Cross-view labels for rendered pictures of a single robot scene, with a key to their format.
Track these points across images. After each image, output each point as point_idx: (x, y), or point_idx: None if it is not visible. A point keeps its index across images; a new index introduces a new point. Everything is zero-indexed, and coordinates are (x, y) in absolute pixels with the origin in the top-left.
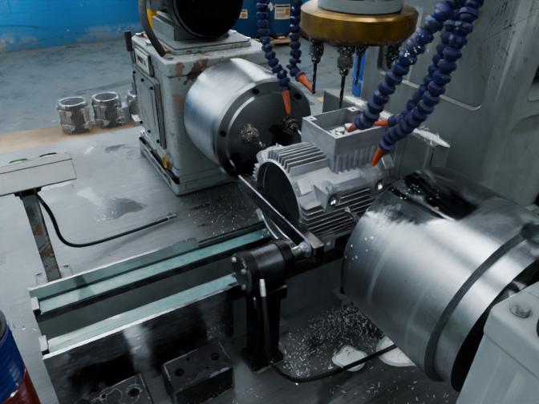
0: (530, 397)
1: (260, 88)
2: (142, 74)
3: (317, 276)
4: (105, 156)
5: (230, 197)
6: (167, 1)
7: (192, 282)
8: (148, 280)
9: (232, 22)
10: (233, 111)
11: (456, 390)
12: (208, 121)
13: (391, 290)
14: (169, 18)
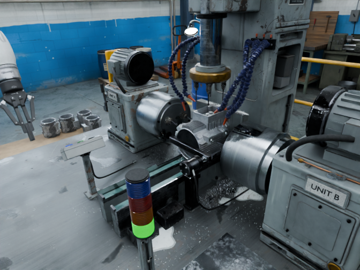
0: (288, 180)
1: (171, 102)
2: (112, 102)
3: (206, 173)
4: None
5: (157, 150)
6: (124, 70)
7: (157, 182)
8: None
9: (150, 76)
10: (162, 112)
11: (267, 194)
12: (151, 117)
13: (240, 163)
14: (122, 76)
